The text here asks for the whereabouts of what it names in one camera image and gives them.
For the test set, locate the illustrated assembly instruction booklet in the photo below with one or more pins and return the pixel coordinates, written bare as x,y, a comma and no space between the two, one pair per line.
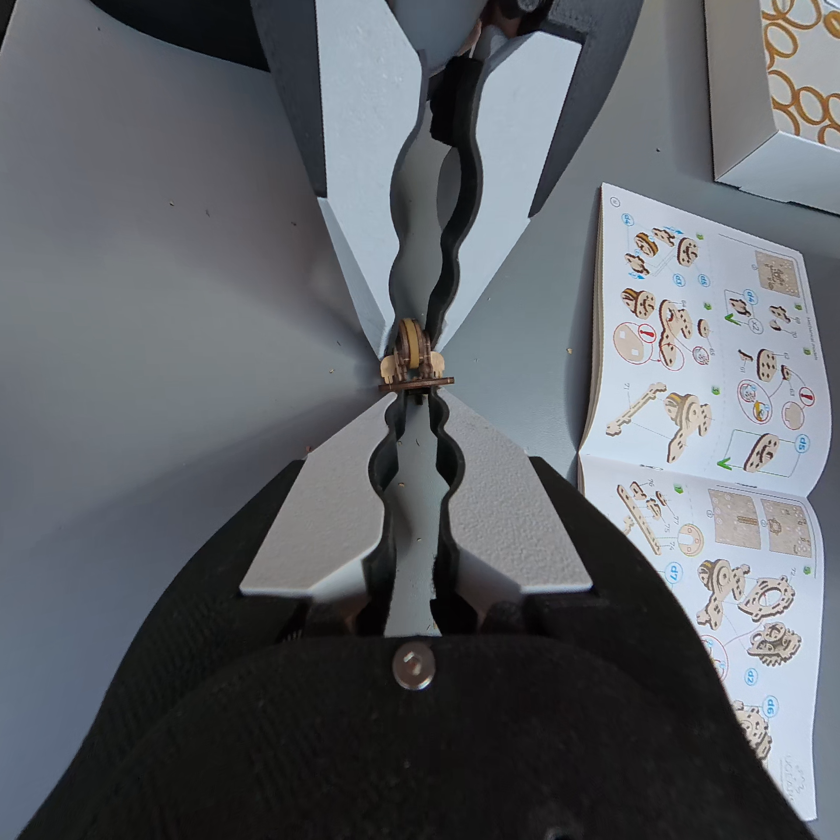
754,394

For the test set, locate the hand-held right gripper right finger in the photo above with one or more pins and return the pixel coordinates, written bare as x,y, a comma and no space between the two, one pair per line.
518,525

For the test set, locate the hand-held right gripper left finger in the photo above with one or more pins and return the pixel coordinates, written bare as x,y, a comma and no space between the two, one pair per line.
308,525

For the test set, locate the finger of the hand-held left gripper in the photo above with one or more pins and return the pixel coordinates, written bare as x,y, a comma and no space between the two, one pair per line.
361,131
518,131

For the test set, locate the small wooden model assembly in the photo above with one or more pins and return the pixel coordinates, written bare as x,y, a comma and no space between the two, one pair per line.
412,344

